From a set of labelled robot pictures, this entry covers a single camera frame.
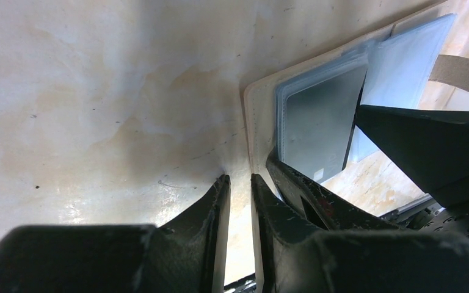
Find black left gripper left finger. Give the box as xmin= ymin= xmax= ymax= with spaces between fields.
xmin=0 ymin=175 xmax=230 ymax=292

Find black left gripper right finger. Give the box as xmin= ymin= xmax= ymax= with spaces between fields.
xmin=251 ymin=174 xmax=469 ymax=292

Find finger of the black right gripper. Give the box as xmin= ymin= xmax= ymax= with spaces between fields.
xmin=266 ymin=151 xmax=401 ymax=230
xmin=355 ymin=105 xmax=469 ymax=207

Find beige card holder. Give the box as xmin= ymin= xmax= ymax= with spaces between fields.
xmin=244 ymin=1 xmax=469 ymax=183

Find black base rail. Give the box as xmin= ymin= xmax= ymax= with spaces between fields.
xmin=224 ymin=273 xmax=256 ymax=293

